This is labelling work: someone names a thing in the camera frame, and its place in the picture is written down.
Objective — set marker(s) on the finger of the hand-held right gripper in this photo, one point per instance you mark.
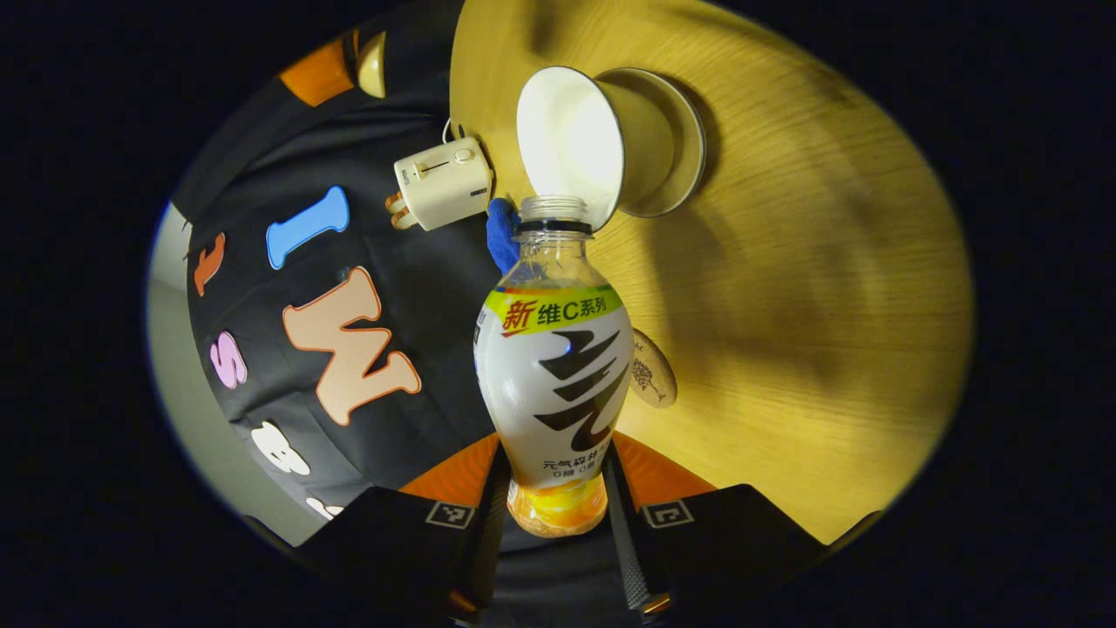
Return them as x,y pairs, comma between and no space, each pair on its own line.
318,74

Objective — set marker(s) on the white toaster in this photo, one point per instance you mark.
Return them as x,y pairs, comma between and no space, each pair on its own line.
445,183

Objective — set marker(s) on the round cork coaster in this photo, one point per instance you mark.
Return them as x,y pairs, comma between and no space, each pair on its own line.
654,371

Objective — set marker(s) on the toast slice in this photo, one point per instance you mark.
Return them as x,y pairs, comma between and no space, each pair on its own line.
404,220
397,203

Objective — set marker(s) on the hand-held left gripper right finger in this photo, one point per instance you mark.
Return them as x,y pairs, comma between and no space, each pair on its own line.
623,541

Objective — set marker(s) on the cream ceramic teacup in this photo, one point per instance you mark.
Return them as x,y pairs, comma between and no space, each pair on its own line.
567,139

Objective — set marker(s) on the cream ceramic saucer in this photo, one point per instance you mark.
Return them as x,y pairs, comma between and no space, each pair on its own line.
693,148

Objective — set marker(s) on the white label water bottle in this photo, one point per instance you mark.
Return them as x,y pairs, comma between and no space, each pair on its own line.
554,392

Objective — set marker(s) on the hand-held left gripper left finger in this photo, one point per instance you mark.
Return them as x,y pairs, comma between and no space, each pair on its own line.
490,532

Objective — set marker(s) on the black backdrop cloth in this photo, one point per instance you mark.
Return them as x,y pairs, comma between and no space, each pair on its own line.
436,262

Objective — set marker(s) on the blue folded cloth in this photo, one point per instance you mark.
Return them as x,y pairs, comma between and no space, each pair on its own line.
501,235

